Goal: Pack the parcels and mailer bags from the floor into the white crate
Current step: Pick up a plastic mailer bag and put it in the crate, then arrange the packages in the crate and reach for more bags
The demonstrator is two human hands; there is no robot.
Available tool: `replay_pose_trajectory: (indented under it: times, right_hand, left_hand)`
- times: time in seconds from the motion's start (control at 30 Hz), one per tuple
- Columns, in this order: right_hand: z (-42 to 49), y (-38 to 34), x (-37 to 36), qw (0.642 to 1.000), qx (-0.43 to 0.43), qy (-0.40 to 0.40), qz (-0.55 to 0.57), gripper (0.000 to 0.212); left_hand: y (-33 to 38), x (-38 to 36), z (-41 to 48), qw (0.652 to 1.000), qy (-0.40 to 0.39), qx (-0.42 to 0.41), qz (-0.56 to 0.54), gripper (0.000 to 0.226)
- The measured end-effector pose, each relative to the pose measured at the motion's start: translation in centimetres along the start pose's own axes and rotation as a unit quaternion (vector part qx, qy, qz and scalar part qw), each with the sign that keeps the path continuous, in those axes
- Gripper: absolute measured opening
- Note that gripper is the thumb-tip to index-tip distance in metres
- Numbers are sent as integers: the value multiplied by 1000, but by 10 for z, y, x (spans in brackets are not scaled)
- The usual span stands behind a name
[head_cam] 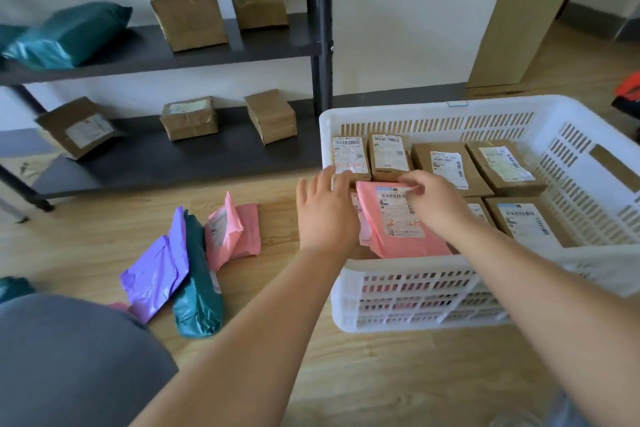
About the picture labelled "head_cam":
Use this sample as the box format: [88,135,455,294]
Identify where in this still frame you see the person's left hand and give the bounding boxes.
[295,166,361,255]

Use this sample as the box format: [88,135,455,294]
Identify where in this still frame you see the person's right hand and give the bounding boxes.
[398,169,476,242]

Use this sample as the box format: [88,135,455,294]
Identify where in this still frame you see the pink mailer with handwriting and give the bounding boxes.
[203,191,245,272]
[355,180,455,261]

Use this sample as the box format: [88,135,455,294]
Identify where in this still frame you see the long white label cardboard box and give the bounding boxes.
[369,133,415,183]

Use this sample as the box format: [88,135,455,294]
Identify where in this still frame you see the small cardboard parcel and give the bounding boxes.
[332,135,373,187]

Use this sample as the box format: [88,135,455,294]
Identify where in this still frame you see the white plastic crate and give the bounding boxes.
[319,95,640,334]

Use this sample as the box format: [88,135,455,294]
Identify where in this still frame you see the glossy tape-covered cardboard box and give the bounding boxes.
[465,139,549,197]

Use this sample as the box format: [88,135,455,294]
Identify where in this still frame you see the plain brown box shelf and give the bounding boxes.
[243,89,299,146]

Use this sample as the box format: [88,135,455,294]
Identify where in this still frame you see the taped box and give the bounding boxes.
[159,96,219,142]

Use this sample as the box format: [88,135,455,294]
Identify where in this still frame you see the small square cardboard box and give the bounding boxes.
[228,0,290,32]

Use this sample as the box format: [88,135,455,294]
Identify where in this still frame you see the tall brown cardboard box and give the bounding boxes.
[149,0,229,53]

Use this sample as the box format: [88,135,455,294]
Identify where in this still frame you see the labelled box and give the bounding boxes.
[35,96,126,161]

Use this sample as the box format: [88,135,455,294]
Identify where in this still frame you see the person's left forearm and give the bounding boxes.
[129,244,359,427]

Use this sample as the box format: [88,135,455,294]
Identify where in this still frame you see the person's right forearm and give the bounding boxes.
[447,221,640,427]

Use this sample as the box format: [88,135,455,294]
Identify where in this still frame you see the person's right white shoe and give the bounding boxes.
[492,404,546,427]

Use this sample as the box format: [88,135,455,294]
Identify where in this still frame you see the person's right leg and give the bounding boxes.
[545,391,591,427]

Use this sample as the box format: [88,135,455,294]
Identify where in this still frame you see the person's leg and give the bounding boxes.
[545,391,591,427]
[0,294,180,427]

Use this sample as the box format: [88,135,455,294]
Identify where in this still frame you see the person's left leg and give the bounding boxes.
[0,294,180,427]

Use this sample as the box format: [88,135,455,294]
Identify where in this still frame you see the black metal shelf rack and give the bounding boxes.
[0,0,335,212]

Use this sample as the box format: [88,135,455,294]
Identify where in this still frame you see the red and black object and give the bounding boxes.
[611,70,640,121]

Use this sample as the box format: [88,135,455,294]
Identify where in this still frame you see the beige door frame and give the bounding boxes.
[465,0,599,90]

